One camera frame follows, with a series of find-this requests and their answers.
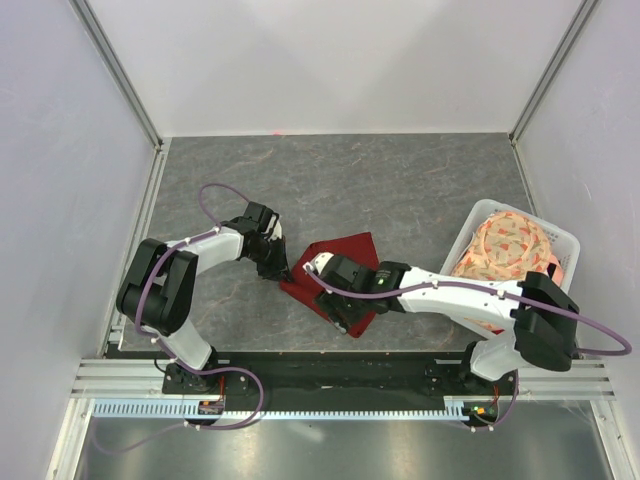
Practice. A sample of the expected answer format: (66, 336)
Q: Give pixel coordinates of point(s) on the right aluminium frame post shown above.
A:
(561, 53)

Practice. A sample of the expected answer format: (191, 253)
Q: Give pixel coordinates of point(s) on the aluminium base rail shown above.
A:
(98, 379)

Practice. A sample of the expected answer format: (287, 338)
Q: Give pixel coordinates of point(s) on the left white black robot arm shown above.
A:
(157, 291)

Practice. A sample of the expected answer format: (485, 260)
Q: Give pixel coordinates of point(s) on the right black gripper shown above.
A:
(329, 303)

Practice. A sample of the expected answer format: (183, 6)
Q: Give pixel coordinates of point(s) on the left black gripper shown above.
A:
(278, 269)

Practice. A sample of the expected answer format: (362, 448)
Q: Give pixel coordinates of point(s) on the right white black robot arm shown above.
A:
(535, 318)

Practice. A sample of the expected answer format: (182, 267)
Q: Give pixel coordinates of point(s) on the dark red cloth napkin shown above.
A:
(360, 248)

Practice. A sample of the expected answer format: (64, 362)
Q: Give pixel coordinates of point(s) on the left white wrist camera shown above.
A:
(274, 229)

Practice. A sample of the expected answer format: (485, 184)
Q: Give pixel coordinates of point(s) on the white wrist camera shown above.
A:
(274, 229)
(318, 264)

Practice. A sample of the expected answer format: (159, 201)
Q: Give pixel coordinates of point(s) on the aluminium frame post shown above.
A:
(99, 38)
(561, 53)

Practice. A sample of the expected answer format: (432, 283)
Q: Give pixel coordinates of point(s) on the floral peach cloth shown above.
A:
(506, 246)

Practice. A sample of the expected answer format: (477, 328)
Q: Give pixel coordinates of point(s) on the left aluminium frame post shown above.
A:
(99, 38)

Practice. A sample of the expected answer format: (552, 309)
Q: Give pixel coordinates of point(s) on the grey slotted cable duct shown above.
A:
(447, 409)

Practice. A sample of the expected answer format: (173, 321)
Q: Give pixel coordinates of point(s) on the white plastic laundry basket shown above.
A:
(564, 245)

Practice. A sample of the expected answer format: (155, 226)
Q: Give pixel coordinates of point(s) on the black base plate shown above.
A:
(360, 379)

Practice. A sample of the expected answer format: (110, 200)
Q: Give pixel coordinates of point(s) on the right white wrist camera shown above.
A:
(318, 264)

